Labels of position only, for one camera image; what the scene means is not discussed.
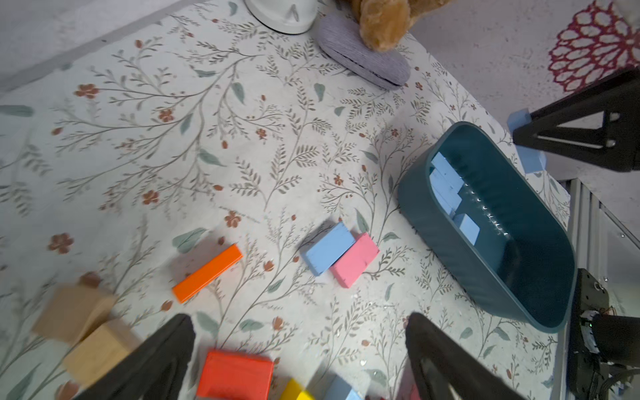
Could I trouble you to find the grey fabric glasses case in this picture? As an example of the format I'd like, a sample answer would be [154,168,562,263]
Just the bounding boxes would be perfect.
[315,13,410,90]

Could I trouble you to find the long light blue block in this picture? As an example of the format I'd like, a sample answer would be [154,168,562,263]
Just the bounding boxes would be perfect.
[429,153,464,217]

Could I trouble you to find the orange flat block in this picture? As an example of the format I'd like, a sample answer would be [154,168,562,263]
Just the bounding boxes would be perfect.
[172,244,243,303]

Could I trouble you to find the brown teddy bear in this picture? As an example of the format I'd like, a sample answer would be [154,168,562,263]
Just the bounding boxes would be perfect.
[350,0,451,53]

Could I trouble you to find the natural wood cube upper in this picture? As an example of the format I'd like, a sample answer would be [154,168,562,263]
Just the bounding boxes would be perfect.
[31,285,117,346]

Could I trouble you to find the dark teal plastic tray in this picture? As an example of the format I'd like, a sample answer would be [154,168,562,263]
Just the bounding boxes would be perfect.
[398,122,577,333]

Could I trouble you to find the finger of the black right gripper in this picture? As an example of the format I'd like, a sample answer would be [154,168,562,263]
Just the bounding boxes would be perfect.
[516,67,639,173]

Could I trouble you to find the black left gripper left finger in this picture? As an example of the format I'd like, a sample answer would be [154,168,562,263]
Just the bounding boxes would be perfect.
[76,313,196,400]

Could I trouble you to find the natural wood cube lower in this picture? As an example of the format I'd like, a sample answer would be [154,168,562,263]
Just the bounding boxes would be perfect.
[63,319,142,388]

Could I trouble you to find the natural wood cube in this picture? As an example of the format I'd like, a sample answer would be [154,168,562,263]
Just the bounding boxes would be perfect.
[31,285,117,346]
[63,319,142,388]

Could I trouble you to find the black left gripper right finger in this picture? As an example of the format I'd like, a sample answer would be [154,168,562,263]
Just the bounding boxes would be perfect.
[405,313,522,399]

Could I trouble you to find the yellow cube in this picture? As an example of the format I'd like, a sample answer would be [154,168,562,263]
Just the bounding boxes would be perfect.
[279,378,314,400]

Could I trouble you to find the long red block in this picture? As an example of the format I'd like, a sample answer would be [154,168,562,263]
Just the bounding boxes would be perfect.
[196,350,274,400]

